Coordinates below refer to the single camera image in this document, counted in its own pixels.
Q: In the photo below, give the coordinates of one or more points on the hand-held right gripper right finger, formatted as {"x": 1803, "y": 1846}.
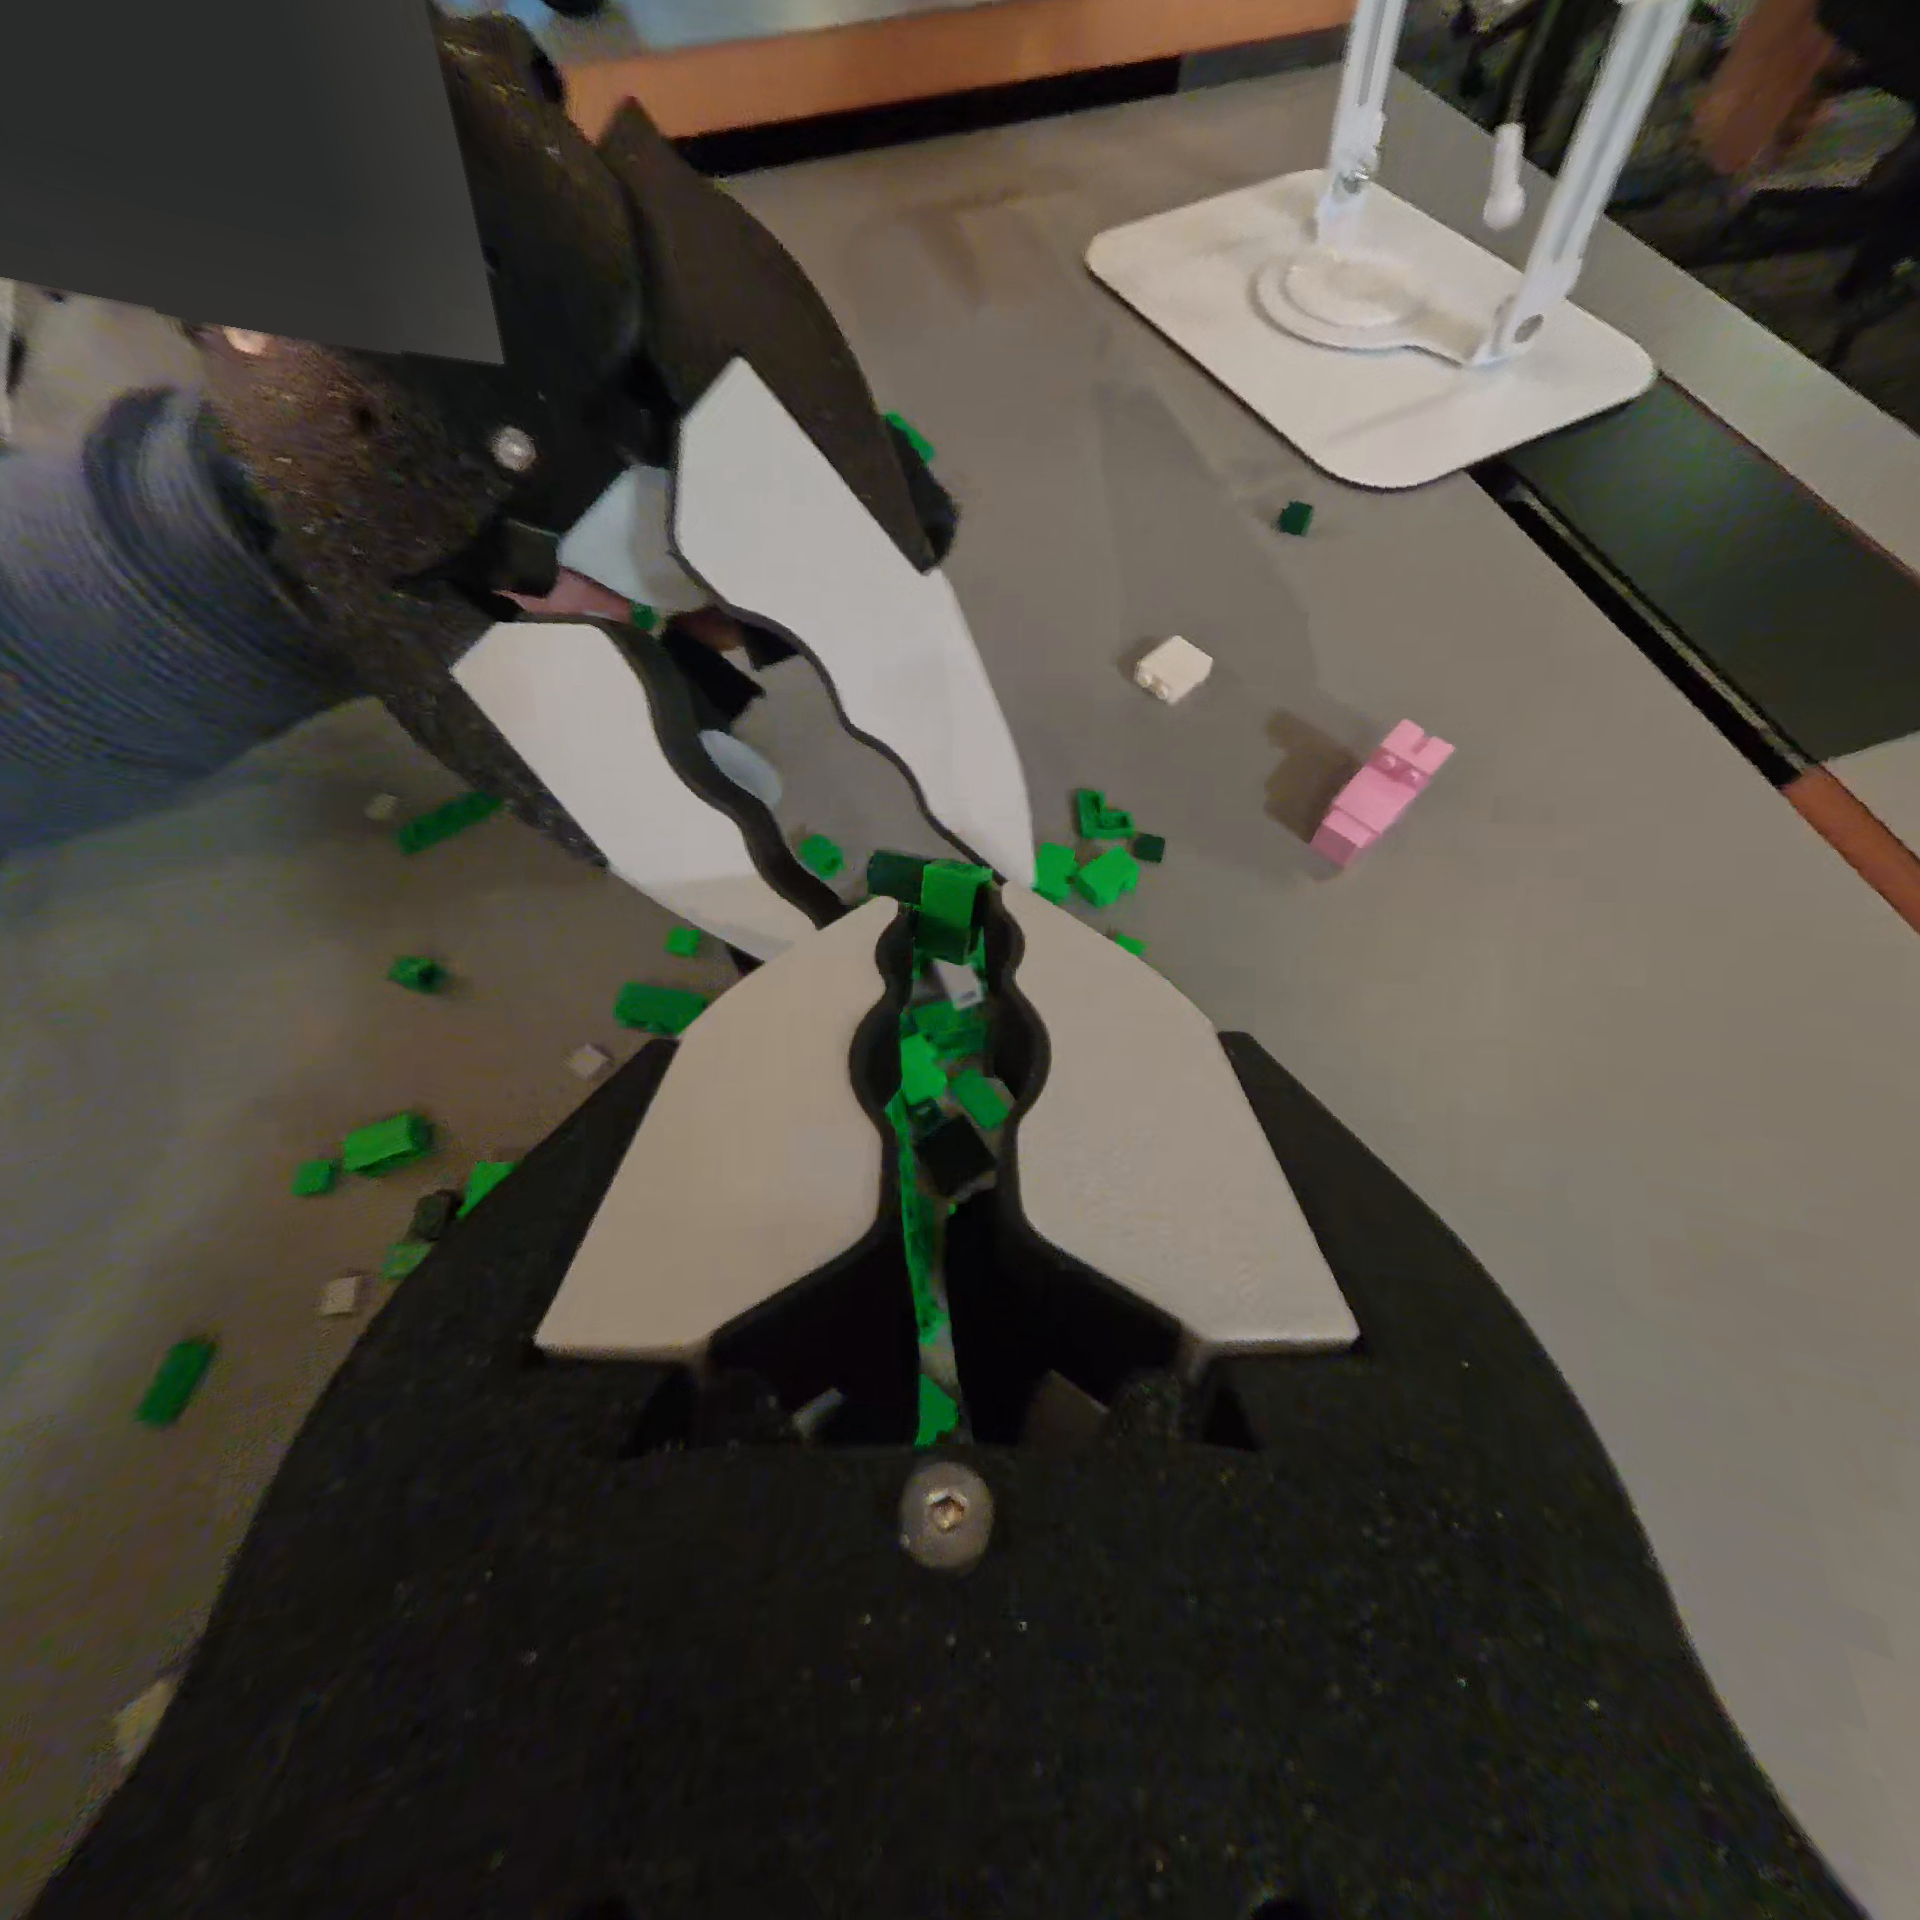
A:
{"x": 1184, "y": 1185}

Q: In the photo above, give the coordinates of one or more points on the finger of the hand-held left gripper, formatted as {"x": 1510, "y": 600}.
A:
{"x": 839, "y": 600}
{"x": 600, "y": 749}

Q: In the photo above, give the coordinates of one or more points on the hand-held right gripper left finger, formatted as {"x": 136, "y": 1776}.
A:
{"x": 720, "y": 1185}

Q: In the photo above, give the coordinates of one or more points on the small green brick stack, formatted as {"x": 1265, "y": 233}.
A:
{"x": 950, "y": 907}

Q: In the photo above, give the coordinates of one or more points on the green bricks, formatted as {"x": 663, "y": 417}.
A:
{"x": 387, "y": 1144}

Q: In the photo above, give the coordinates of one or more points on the person's left forearm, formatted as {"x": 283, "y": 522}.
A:
{"x": 136, "y": 628}

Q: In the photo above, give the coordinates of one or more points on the wooden-edged grey desk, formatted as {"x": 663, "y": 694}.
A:
{"x": 902, "y": 66}

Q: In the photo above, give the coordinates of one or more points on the white brick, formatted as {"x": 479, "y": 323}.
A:
{"x": 1176, "y": 667}

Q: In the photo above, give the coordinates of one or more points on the pink brick pig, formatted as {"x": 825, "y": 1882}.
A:
{"x": 1372, "y": 803}

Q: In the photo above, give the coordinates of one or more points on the white book stand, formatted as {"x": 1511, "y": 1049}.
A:
{"x": 1230, "y": 300}

